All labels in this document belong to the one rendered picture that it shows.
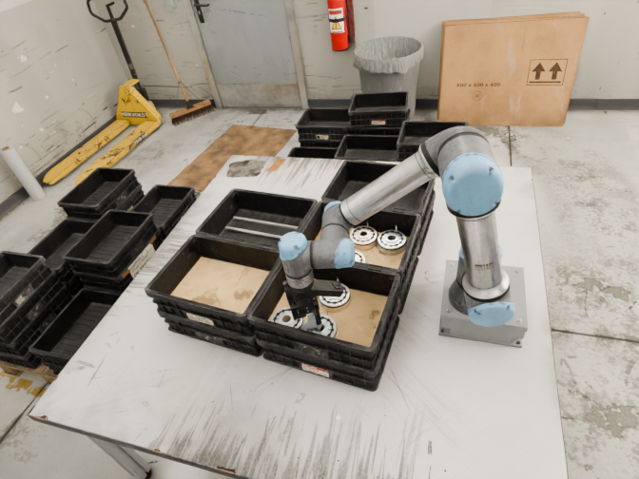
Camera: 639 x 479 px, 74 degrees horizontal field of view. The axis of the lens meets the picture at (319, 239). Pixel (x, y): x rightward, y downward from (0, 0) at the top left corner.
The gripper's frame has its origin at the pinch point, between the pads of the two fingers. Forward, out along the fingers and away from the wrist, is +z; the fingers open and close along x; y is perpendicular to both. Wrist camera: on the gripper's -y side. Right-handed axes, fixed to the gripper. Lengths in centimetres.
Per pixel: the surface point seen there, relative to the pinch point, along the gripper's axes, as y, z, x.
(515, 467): -36, 16, 52
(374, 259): -26.8, 2.6, -20.3
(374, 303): -19.3, 2.6, -1.8
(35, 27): 145, -30, -382
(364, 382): -7.5, 10.8, 18.5
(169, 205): 59, 47, -162
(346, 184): -34, 3, -69
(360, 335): -11.0, 2.6, 7.9
